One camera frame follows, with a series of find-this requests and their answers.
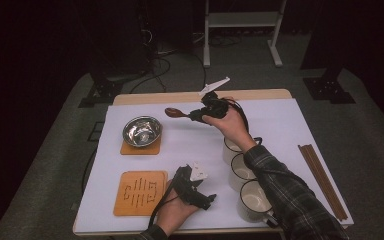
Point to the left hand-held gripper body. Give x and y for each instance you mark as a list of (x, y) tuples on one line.
[(185, 186)]

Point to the white table sheet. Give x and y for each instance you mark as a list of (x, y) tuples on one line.
[(186, 150)]

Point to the shiny steel bowl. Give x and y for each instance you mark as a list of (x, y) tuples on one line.
[(142, 130)]

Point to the person's right hand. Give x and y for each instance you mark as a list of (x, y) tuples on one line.
[(233, 125)]

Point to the brown wooden spoon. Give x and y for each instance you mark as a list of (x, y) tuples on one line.
[(173, 112)]

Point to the person's left hand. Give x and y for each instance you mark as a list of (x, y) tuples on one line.
[(173, 213)]

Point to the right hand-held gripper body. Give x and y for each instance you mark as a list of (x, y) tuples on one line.
[(215, 106)]

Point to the row of brown chopsticks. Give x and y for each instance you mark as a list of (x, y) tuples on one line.
[(323, 181)]

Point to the dark floor plate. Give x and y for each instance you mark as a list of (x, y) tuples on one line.
[(96, 131)]

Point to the white metal stand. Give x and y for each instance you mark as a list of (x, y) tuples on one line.
[(241, 19)]

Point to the white cup black rim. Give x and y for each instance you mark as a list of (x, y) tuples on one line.
[(230, 151), (253, 200), (241, 170)]

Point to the carved wooden coaster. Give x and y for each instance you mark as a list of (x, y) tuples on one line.
[(140, 150), (140, 193)]

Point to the black stand base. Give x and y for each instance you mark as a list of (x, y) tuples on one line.
[(101, 93), (328, 90)]

